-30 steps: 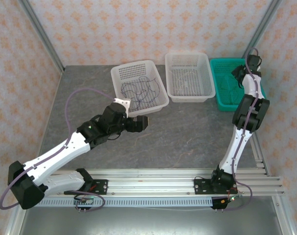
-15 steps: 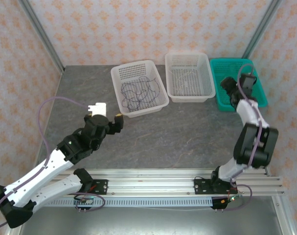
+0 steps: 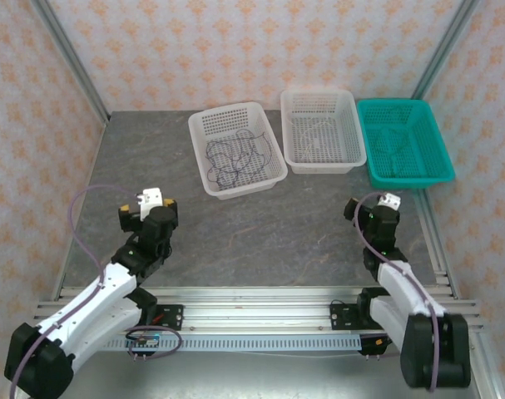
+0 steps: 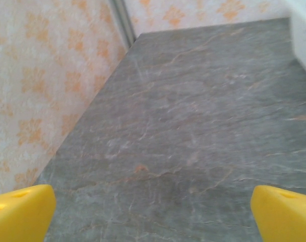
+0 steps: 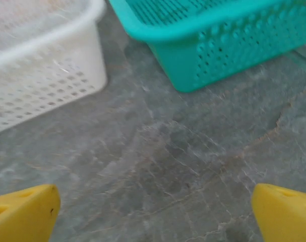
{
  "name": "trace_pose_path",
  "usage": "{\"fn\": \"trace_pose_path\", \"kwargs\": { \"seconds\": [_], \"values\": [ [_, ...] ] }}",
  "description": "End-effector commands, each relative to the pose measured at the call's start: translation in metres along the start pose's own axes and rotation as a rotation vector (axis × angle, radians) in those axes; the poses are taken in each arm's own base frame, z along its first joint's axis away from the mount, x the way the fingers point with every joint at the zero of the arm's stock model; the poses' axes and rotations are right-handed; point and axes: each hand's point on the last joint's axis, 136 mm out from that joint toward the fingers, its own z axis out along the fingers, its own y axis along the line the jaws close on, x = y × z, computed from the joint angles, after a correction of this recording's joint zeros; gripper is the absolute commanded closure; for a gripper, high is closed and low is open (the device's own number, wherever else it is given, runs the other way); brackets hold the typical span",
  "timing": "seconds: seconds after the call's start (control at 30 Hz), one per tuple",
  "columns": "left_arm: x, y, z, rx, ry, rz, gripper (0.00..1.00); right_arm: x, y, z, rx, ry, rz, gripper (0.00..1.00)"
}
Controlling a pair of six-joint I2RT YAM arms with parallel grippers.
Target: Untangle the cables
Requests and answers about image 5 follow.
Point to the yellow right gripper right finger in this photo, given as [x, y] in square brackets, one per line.
[283, 216]

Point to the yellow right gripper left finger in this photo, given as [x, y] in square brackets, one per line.
[24, 214]

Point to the small white perforated basket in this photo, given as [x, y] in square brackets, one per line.
[41, 75]

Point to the teal perforated basket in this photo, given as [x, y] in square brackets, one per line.
[218, 37]

